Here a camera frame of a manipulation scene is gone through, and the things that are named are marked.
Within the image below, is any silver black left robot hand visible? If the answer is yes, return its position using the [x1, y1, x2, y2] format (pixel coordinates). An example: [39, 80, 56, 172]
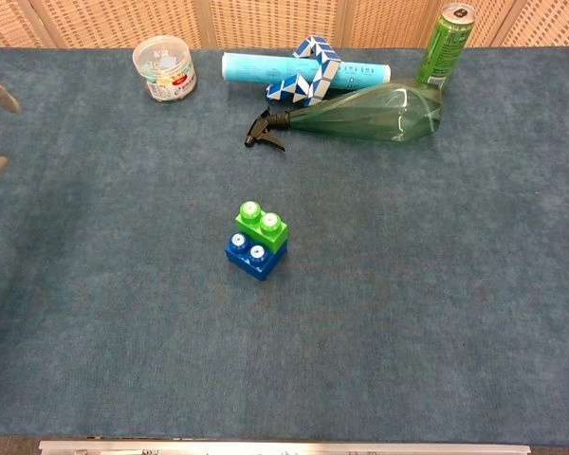
[0, 39, 21, 182]

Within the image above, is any green toy brick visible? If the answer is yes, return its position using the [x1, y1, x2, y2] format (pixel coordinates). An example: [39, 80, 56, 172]
[234, 199, 289, 254]

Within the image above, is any blue toy brick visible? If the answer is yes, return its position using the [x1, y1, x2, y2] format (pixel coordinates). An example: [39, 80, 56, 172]
[224, 231, 288, 282]

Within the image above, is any woven rattan folding screen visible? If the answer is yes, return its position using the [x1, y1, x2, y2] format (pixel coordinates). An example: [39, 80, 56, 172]
[0, 0, 569, 49]

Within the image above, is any clear plastic jar of clips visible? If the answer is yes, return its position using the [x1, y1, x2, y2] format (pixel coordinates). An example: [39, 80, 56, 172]
[132, 35, 198, 103]

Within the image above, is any light blue paper roll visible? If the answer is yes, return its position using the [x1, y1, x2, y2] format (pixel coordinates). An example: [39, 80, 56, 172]
[220, 51, 392, 91]

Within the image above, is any blue white snake puzzle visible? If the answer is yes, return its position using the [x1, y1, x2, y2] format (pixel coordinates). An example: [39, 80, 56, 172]
[265, 35, 342, 108]

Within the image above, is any blue felt table cloth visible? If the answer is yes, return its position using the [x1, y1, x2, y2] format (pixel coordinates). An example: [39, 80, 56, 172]
[0, 45, 569, 442]

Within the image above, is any green spray bottle black trigger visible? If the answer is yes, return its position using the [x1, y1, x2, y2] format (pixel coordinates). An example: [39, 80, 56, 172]
[244, 77, 444, 153]

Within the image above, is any green drink can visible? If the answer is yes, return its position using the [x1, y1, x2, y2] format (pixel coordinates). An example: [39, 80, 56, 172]
[414, 2, 476, 91]

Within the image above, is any aluminium profile rail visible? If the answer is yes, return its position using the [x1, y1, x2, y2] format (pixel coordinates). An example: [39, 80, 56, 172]
[38, 439, 532, 455]

